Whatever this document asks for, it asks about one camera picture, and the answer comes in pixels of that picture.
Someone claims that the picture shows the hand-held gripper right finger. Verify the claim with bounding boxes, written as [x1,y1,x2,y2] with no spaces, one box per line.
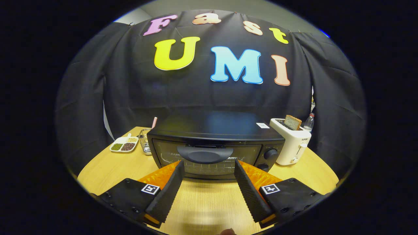
[234,159,329,229]

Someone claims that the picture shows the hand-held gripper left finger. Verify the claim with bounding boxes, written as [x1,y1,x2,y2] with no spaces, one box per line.
[98,160,185,229]

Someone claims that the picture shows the black toaster oven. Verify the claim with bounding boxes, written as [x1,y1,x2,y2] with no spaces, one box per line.
[147,111,285,180]

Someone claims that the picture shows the white toaster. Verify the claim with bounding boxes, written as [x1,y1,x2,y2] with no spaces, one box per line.
[269,118,312,166]

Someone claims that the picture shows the white divided bean dish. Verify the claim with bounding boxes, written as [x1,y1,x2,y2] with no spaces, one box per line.
[109,133,139,153]

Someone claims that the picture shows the brown bread slice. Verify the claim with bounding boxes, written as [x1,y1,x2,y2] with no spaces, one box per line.
[283,115,302,131]

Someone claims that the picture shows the clear water bottle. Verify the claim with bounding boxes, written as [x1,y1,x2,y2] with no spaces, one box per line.
[303,113,315,133]

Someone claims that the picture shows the black backdrop cloth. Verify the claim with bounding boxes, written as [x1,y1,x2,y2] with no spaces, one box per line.
[55,10,368,178]

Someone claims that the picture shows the metal wire basket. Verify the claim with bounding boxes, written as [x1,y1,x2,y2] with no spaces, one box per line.
[139,128,153,155]

